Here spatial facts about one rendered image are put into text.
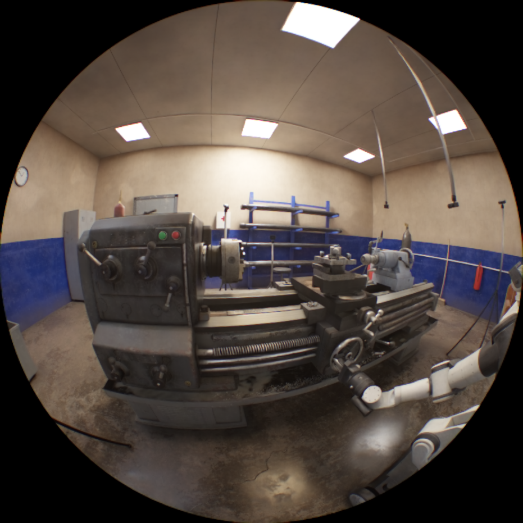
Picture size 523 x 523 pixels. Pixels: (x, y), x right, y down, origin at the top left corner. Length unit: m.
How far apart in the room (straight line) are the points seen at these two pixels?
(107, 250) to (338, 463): 1.68
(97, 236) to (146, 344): 0.53
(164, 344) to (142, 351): 0.11
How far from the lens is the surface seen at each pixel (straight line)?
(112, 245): 0.87
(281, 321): 0.90
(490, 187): 4.86
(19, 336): 2.33
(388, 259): 1.59
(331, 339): 0.91
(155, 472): 1.37
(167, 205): 4.17
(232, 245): 0.91
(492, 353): 0.57
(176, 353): 0.78
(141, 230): 0.80
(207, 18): 2.35
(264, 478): 1.27
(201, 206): 4.06
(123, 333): 0.91
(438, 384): 0.70
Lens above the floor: 1.24
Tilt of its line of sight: 9 degrees down
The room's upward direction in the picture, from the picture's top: 1 degrees clockwise
